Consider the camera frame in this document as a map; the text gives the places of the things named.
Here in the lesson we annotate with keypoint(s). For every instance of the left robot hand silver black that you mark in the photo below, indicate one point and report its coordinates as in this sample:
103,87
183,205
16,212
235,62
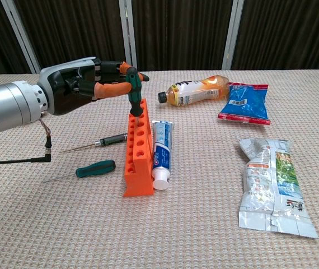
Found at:
61,84

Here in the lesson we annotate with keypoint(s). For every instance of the white blue toothpaste tube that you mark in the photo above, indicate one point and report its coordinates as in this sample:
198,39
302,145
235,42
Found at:
161,151

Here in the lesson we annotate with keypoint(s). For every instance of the white green snack bag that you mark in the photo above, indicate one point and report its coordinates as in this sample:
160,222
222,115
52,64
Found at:
271,190

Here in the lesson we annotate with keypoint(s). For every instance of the beige woven tablecloth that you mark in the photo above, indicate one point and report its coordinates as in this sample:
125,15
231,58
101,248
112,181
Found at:
64,224

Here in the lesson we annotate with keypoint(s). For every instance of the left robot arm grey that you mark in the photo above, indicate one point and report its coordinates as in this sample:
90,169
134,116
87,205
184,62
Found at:
8,103

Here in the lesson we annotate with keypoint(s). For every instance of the white partition frame post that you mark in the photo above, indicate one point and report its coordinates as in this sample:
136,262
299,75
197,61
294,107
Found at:
128,36
231,36
22,39

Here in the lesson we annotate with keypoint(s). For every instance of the blue snack bag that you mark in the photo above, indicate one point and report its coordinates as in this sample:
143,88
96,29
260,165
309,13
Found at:
246,103

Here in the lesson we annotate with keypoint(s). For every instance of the orange drink plastic bottle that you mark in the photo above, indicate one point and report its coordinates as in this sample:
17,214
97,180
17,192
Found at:
196,92

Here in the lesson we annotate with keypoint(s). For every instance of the orange drill bit holder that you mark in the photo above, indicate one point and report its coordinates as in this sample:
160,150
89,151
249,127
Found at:
137,173

